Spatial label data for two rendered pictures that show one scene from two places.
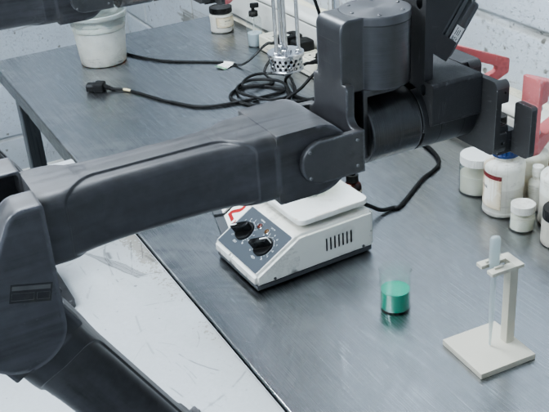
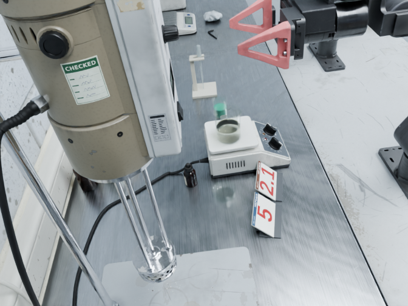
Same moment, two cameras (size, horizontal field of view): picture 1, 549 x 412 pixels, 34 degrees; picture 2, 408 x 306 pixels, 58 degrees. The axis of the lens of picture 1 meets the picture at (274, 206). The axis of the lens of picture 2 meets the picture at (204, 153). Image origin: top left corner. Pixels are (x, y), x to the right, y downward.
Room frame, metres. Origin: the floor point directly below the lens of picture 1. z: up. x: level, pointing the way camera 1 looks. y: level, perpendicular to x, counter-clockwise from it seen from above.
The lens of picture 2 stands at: (1.84, 0.20, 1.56)
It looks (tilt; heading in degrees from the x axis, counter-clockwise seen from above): 42 degrees down; 207
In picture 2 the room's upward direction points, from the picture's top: 8 degrees counter-clockwise
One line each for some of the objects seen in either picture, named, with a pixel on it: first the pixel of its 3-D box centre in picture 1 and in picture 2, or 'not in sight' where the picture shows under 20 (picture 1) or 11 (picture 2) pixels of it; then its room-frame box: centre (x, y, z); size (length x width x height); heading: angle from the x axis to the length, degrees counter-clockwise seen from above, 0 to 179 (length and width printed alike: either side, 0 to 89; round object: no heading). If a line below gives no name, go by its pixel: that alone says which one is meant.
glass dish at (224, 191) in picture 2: not in sight; (224, 191); (1.31, -0.04, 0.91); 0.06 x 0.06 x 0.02
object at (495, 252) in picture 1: (496, 253); not in sight; (0.89, -0.25, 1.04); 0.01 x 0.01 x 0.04; 23
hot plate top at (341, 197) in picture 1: (313, 197); (230, 134); (1.18, -0.06, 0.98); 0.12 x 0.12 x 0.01; 28
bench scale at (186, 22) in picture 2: not in sight; (166, 23); (0.46, -0.60, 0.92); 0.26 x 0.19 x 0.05; 115
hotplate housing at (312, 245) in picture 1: (299, 227); (241, 146); (1.17, -0.03, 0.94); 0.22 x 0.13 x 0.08; 118
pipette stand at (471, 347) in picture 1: (490, 308); (202, 74); (0.90, -0.25, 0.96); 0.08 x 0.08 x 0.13; 23
